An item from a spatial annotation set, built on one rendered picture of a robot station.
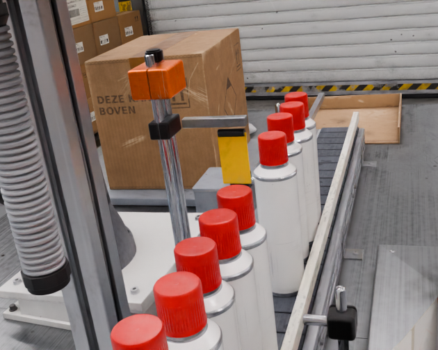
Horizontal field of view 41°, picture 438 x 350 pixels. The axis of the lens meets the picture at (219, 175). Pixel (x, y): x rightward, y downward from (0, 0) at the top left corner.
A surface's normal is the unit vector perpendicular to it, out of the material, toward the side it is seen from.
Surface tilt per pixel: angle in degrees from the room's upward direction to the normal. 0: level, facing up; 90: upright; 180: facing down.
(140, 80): 90
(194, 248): 3
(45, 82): 90
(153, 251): 4
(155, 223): 4
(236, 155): 90
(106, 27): 88
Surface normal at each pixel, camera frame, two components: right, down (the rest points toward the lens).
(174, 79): 0.95, 0.00
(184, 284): -0.15, -0.93
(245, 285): 0.63, 0.21
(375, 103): -0.29, 0.37
